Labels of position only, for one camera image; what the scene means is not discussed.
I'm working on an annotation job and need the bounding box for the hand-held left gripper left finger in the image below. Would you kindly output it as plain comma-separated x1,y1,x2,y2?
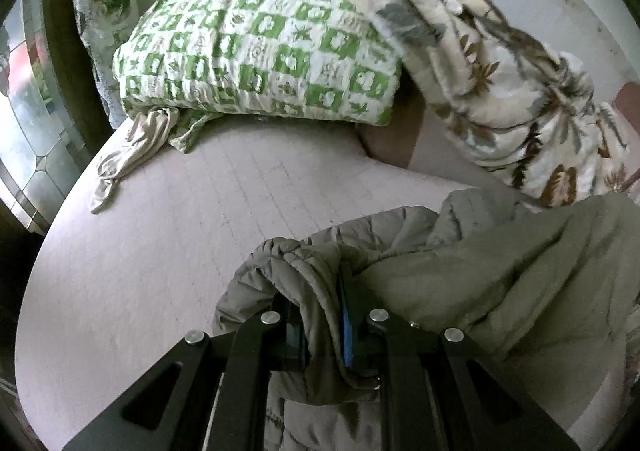
62,298,312,451

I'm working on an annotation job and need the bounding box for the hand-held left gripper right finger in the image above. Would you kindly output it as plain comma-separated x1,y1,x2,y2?
339,266,581,451

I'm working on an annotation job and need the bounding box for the grey-green quilted coat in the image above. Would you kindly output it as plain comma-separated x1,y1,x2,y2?
212,191,640,451

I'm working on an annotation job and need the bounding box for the pink bed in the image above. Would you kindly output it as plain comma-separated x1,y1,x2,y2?
15,116,640,451

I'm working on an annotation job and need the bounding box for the beige cloth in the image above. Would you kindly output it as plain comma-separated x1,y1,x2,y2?
90,108,181,216

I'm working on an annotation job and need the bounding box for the leaf print blanket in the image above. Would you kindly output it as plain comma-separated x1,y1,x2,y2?
237,0,633,209

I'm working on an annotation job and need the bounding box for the green checked pillow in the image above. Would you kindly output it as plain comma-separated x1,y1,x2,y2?
112,0,403,154

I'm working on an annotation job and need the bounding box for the stained glass window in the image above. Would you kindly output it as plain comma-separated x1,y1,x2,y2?
0,0,88,234

